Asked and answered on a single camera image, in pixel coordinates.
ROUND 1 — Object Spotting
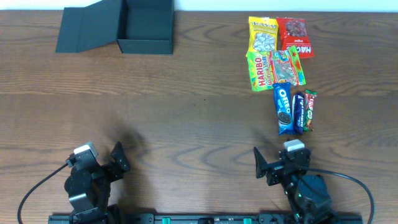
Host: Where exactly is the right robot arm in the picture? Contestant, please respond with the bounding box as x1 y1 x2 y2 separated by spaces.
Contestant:
253 147 341 223

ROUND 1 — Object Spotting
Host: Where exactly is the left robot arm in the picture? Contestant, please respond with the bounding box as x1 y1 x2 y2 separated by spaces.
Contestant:
64 141 131 223

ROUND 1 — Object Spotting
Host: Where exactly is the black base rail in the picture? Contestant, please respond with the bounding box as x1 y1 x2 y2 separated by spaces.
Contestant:
48 213 363 224

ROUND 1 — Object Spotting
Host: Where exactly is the dark blue Dairy Milk bar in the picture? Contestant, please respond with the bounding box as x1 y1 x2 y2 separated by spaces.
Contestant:
292 91 305 135

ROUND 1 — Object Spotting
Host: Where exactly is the black gift box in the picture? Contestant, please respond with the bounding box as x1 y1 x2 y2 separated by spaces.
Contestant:
55 0 174 54

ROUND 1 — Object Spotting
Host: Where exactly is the blue Oreo cookie pack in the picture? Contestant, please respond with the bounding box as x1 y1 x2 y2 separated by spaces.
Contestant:
272 82 295 135

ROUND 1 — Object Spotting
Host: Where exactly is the red Hacks candy bag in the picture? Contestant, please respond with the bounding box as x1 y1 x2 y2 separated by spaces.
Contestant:
276 17 315 58

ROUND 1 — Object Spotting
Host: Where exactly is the yellow candy bag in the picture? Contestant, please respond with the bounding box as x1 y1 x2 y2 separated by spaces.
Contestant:
247 16 279 54

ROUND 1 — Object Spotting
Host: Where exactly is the green red Milo bar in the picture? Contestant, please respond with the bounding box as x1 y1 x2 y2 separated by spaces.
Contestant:
303 90 317 131

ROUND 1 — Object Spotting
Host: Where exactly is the green Haribo gummy bag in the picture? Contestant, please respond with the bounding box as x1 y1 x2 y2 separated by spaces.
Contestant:
246 46 306 92

